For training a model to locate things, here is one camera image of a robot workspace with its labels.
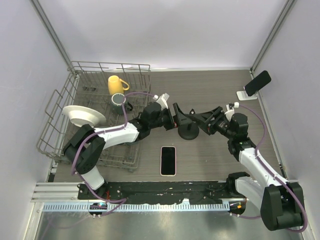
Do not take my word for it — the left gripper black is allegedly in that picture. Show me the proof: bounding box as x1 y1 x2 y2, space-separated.
149 103 192 131

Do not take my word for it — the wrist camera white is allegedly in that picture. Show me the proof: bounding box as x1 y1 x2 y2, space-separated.
224 102 240 121
153 93 170 110

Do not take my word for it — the dark teal cup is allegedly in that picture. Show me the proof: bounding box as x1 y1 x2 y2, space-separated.
111 93 133 115

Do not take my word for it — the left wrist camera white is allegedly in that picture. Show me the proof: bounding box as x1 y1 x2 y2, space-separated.
153 93 170 110

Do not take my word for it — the grey wire dish rack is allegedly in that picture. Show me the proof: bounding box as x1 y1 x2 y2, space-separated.
36 61 151 163

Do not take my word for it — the white phone stand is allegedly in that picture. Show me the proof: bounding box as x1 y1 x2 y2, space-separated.
236 86 258 101

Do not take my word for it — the aluminium rail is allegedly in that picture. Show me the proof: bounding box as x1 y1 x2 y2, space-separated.
31 182 80 203

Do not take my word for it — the pink case phone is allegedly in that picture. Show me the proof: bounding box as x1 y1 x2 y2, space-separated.
160 146 177 177

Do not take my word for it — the yellow mug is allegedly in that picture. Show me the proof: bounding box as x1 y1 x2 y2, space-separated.
107 75 130 95

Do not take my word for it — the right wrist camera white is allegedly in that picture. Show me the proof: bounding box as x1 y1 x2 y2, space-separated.
224 102 240 121

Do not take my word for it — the black case phone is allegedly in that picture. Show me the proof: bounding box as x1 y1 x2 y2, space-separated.
244 70 272 97

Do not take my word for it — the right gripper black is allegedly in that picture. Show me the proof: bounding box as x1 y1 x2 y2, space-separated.
193 106 235 140

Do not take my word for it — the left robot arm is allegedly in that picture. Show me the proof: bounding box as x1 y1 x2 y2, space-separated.
62 102 192 200

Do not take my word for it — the white plate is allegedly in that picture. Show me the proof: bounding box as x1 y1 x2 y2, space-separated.
62 105 107 128

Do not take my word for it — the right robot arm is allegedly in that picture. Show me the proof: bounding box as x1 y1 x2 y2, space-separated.
189 107 308 233

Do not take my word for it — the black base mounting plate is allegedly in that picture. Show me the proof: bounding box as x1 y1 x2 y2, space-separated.
77 180 251 205

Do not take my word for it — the black clamp phone stand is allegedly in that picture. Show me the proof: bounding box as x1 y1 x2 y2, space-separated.
178 122 200 141

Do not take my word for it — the white slotted cable duct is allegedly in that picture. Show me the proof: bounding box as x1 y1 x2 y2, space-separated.
42 199 230 213

